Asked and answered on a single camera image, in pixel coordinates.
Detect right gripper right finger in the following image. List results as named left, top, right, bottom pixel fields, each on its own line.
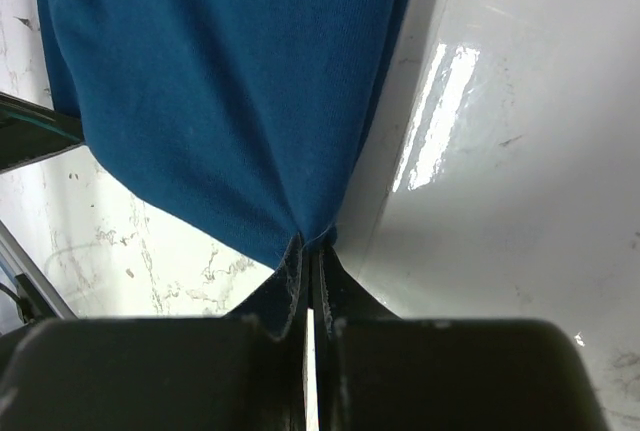
left=310, top=246, right=607, bottom=430

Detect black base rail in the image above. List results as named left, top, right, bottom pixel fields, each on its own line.
left=1, top=93, right=85, bottom=173

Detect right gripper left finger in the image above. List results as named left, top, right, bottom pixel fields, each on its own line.
left=1, top=237, right=306, bottom=430

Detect navy blue printed t-shirt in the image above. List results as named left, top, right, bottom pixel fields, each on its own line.
left=37, top=0, right=408, bottom=267

